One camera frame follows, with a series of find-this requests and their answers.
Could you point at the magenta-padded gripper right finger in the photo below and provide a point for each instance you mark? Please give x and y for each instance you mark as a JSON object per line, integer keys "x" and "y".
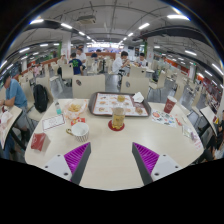
{"x": 148, "y": 159}

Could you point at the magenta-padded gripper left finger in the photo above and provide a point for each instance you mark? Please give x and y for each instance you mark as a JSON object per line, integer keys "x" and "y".
{"x": 75, "y": 158}

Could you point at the clear tea bottle yellow cap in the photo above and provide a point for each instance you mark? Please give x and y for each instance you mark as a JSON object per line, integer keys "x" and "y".
{"x": 118, "y": 116}

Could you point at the red yellow snack packet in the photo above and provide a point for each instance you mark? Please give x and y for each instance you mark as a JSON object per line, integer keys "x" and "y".
{"x": 78, "y": 121}

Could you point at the red paper box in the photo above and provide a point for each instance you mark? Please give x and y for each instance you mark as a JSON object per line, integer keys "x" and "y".
{"x": 39, "y": 141}

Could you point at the colourful printed flyer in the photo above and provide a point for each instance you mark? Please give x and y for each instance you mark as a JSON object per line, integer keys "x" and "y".
{"x": 163, "y": 118}

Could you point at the flat round red coaster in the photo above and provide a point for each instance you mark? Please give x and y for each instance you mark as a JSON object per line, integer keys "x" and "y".
{"x": 110, "y": 126}

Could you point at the small printed table sign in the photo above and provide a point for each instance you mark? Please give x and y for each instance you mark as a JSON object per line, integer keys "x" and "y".
{"x": 190, "y": 134}

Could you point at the brown fried food piece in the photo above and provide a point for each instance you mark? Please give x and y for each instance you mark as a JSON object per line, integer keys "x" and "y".
{"x": 139, "y": 110}

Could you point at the clear plastic bag with fries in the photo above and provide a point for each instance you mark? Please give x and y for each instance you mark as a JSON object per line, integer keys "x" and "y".
{"x": 75, "y": 108}

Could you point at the small teal clear bottle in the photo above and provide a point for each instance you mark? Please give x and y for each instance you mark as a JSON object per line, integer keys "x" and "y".
{"x": 58, "y": 108}

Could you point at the dark brown food tray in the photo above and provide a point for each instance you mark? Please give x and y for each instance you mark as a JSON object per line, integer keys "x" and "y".
{"x": 90, "y": 105}

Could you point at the red paper cup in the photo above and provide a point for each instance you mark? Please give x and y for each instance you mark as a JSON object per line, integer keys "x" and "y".
{"x": 170, "y": 105}

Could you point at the printed paper tray liner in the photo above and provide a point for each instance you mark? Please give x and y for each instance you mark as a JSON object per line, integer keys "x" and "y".
{"x": 101, "y": 105}

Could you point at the crumpled white napkin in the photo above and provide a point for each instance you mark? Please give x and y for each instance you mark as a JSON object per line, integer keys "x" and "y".
{"x": 138, "y": 97}

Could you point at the black backpack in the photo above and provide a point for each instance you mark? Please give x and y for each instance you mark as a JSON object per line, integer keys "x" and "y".
{"x": 40, "y": 98}

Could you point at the beige chair round hole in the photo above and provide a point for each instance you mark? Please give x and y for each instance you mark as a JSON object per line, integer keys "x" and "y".
{"x": 88, "y": 87}
{"x": 135, "y": 87}

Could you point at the beige dining table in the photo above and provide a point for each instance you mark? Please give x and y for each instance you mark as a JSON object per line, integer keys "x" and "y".
{"x": 209, "y": 115}
{"x": 10, "y": 124}

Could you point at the person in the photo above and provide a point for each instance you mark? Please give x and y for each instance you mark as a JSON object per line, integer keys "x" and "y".
{"x": 141, "y": 60}
{"x": 118, "y": 64}
{"x": 218, "y": 135}
{"x": 76, "y": 65}
{"x": 15, "y": 98}
{"x": 81, "y": 56}

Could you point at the group of beige chairs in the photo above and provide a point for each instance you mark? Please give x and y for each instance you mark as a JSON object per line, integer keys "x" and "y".
{"x": 66, "y": 71}

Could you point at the ceiling air conditioner unit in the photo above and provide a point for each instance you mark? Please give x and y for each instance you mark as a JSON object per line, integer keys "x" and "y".
{"x": 86, "y": 19}

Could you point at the group of ceiling lights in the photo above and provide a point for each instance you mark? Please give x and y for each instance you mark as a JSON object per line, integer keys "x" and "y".
{"x": 178, "y": 16}

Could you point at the white card red frame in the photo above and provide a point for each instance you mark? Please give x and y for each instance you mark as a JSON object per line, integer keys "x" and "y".
{"x": 53, "y": 122}

